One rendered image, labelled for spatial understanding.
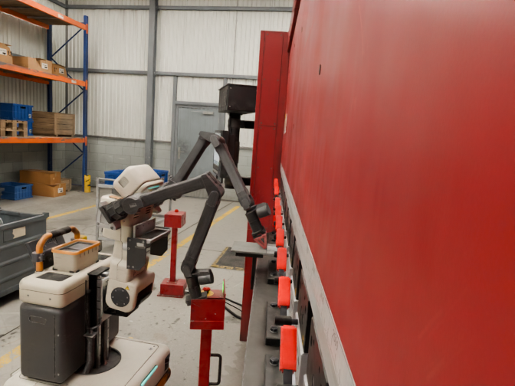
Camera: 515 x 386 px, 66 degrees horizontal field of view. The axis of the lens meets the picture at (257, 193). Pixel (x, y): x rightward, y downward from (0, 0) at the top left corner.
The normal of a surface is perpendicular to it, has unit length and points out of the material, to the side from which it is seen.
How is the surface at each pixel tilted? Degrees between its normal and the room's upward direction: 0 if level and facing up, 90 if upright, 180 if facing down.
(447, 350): 90
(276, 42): 90
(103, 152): 90
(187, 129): 90
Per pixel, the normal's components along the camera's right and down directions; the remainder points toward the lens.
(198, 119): -0.19, 0.13
